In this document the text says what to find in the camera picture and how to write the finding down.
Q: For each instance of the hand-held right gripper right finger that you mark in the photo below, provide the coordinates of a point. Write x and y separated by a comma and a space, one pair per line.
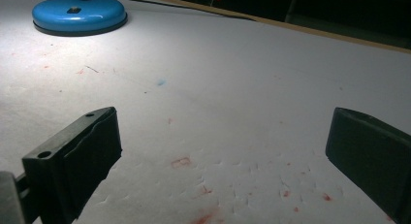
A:
371, 153

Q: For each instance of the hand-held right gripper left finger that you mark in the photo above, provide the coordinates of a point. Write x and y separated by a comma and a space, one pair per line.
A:
74, 156

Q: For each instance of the blue round lamp base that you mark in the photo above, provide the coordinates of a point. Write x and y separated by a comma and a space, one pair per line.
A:
79, 14

